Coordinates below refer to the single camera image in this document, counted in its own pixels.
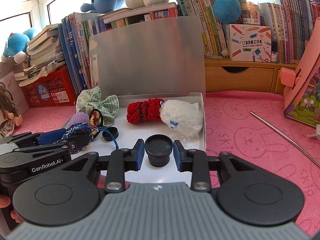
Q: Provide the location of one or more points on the yellow red crochet piece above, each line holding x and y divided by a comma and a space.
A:
95, 117

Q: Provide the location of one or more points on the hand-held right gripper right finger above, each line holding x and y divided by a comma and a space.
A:
179, 155

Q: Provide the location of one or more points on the round paper canister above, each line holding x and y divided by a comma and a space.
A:
250, 13

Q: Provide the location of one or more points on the row of blue books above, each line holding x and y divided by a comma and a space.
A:
75, 55

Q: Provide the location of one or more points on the white window frame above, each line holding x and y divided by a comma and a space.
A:
37, 2

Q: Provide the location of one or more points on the black round cap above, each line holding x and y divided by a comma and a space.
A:
110, 132

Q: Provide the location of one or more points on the row of upright colourful books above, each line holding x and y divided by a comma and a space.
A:
287, 30

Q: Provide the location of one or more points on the grey hinged-lid box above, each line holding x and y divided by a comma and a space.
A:
150, 55

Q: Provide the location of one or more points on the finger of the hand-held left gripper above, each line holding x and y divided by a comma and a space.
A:
80, 141
52, 136

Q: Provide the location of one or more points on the messy stack of books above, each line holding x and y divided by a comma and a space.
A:
45, 45

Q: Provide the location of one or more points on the small book pile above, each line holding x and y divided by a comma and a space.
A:
140, 15

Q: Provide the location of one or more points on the small dark glass bottle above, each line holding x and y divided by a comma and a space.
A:
275, 51

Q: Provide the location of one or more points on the thin metal rod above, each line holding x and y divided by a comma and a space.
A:
280, 133

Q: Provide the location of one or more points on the white printed carton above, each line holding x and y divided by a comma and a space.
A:
250, 42

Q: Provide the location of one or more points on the crumpled white paper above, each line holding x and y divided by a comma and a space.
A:
317, 131

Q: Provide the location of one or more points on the wooden drawer organiser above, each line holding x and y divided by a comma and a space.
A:
250, 77

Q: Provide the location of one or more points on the brown-haired doll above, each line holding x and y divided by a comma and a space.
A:
6, 122

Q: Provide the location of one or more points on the black lens attachment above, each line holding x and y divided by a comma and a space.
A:
158, 147

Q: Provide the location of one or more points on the green checked cloth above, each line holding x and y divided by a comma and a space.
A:
107, 107

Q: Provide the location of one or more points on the white fluffy plush toy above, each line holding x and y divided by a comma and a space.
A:
185, 116

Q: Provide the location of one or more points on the blue white plush toy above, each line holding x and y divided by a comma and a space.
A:
15, 45

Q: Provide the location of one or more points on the blue round plush ball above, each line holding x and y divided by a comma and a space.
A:
226, 7

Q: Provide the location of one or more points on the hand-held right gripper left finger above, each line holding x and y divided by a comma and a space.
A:
138, 155

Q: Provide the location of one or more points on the purple plush toy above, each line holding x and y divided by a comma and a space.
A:
77, 118

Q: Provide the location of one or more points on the pink printed bag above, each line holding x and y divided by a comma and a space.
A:
305, 80

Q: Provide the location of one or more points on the red plastic crate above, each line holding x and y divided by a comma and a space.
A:
57, 85

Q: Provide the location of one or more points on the person's left hand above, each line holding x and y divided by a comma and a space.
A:
3, 202

